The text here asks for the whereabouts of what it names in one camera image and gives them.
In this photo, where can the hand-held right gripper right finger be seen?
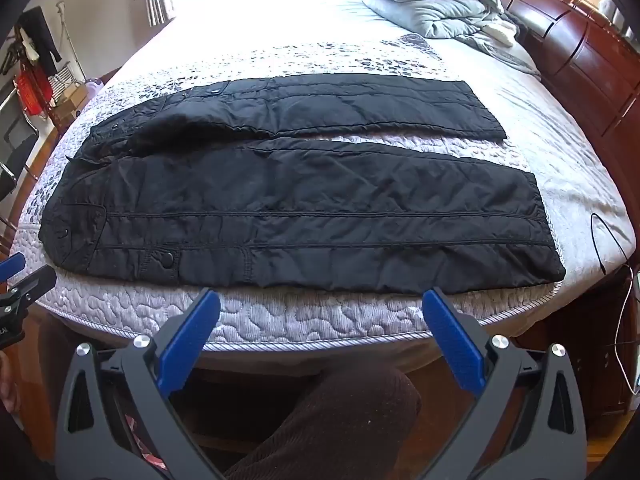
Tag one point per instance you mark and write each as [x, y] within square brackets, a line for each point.
[452, 340]

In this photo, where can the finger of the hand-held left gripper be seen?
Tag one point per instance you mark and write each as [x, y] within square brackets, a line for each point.
[11, 266]
[27, 287]

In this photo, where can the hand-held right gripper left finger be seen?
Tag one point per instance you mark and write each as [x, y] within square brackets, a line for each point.
[187, 340]

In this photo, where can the black jacket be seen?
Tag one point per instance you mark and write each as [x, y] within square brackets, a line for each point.
[300, 210]

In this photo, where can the bed with grey quilted cover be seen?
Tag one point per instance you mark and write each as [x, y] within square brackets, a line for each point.
[300, 320]

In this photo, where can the metal chair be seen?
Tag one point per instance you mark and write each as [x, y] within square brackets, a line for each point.
[15, 135]

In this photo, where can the person's leg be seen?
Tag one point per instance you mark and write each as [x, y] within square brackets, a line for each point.
[325, 425]

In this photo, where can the cardboard boxes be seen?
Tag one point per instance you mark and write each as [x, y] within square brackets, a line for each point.
[70, 102]

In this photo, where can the red hanging garment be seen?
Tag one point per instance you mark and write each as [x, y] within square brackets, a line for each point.
[32, 92]

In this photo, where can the lavender bag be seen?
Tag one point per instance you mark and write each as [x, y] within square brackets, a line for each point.
[94, 86]

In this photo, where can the black hanging garment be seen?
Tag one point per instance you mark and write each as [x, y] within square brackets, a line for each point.
[42, 40]

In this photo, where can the grey pillow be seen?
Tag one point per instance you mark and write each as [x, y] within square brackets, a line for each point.
[505, 57]

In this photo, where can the white cloth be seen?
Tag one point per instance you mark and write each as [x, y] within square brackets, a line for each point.
[502, 30]

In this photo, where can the wooden headboard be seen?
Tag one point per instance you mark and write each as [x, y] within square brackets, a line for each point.
[575, 45]

